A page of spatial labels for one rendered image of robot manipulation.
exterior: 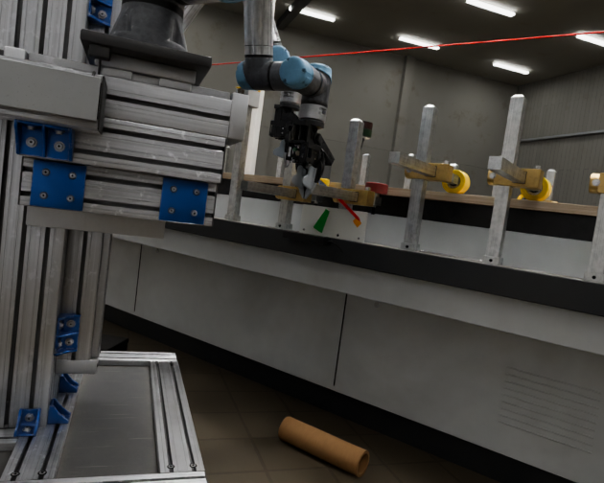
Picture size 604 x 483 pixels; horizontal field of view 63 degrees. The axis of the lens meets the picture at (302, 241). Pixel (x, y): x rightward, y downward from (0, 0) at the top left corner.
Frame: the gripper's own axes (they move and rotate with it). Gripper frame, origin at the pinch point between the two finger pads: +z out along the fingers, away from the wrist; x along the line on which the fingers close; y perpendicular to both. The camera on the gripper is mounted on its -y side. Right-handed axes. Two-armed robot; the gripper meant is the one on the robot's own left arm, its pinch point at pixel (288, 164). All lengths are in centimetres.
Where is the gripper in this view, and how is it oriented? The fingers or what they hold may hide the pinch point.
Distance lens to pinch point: 173.1
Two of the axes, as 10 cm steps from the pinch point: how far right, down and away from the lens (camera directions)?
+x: -2.7, 0.3, -9.6
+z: -1.3, 9.9, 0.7
